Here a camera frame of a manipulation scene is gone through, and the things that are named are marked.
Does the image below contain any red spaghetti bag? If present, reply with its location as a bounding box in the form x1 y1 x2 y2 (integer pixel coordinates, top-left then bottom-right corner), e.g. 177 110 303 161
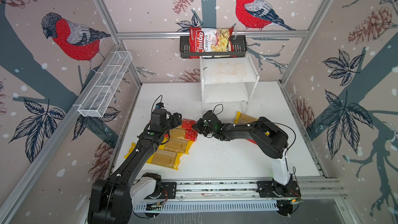
247 139 257 145
164 127 199 142
179 118 197 130

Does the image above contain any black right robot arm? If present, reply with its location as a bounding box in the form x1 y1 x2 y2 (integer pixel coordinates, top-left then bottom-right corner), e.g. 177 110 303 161
192 111 299 197

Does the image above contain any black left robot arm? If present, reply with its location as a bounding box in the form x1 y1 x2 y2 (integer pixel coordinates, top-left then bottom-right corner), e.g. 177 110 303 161
87 107 182 224

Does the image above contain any white two-tier shelf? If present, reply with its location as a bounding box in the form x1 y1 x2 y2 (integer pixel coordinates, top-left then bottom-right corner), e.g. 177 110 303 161
200 54 260 112

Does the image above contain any yellow spaghetti bag upper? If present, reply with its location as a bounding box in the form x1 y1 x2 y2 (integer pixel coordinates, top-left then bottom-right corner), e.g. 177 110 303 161
159 139 194 155

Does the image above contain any yellow spaghetti bag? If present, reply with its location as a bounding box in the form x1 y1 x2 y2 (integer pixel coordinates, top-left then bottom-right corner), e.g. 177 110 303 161
159 139 194 155
124 142 183 171
234 111 279 136

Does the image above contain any yellow spaghetti bag right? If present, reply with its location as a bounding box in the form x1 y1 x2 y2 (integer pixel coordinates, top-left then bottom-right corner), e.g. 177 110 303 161
234 111 279 136

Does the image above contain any yellow spaghetti bag lower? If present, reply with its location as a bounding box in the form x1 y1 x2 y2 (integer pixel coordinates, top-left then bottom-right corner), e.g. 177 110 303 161
124 142 183 171

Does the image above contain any red cassava chips bag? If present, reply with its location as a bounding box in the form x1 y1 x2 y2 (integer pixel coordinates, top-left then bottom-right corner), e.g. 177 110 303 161
189 27 234 53

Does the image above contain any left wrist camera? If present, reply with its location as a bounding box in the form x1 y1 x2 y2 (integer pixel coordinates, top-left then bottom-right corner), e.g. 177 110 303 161
155 102 164 110

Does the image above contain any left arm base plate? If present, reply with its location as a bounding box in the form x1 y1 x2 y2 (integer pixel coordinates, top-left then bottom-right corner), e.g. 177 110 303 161
145 182 177 201

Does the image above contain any white wire mesh basket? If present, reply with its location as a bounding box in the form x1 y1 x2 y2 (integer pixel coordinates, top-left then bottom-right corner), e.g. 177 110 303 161
78 51 132 118

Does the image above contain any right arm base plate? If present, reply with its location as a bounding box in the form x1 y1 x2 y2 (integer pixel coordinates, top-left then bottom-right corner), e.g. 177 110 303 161
257 180 301 199

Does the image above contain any aluminium mounting rail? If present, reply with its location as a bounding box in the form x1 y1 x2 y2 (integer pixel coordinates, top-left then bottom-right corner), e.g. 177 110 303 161
88 178 346 203

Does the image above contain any black wall basket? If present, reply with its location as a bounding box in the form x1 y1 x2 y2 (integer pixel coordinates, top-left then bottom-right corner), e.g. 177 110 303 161
180 35 247 59

